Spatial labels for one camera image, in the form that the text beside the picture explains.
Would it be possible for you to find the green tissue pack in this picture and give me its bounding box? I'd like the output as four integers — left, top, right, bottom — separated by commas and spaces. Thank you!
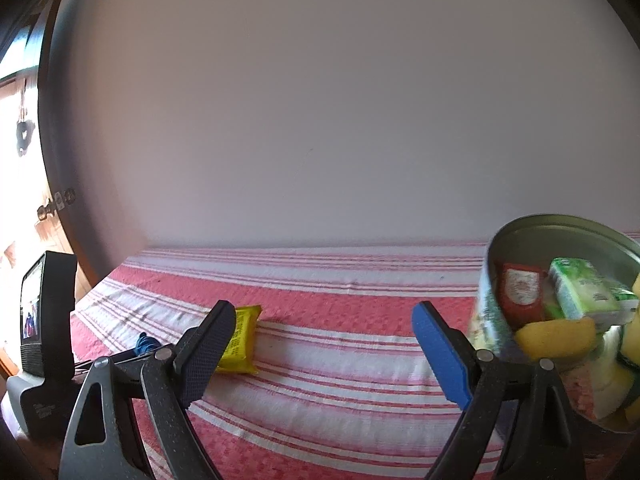
547, 257, 640, 328

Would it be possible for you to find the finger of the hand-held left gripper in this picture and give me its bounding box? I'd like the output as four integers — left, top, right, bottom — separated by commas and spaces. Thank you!
74, 350, 156, 377

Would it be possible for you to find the wooden door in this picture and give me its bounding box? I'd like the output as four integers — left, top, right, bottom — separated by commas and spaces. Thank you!
0, 77, 76, 281

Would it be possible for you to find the yellow snack packet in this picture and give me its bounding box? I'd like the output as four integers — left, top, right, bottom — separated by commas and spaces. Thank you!
214, 305, 263, 376

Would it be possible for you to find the red white striped bedspread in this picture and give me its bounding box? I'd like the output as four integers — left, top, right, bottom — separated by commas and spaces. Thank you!
70, 232, 640, 480

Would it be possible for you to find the blue cloth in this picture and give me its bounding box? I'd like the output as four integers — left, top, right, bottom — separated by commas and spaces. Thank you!
134, 333, 162, 357

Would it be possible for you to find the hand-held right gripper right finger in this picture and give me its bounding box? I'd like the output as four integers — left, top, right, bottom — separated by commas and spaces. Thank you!
411, 301, 586, 480

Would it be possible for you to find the round printed metal tin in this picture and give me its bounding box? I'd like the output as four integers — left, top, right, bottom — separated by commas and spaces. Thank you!
469, 214, 640, 433

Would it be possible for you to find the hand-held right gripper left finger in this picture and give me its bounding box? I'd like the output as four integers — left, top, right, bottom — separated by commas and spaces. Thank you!
59, 300, 237, 480

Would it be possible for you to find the red snack packet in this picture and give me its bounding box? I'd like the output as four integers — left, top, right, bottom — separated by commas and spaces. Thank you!
494, 262, 548, 332

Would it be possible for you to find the yellow sponge block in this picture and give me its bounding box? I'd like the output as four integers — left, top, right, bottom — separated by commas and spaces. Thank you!
515, 317, 598, 362

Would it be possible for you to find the dark hanging door ornament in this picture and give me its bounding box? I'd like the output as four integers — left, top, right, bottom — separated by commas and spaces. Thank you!
14, 80, 36, 158

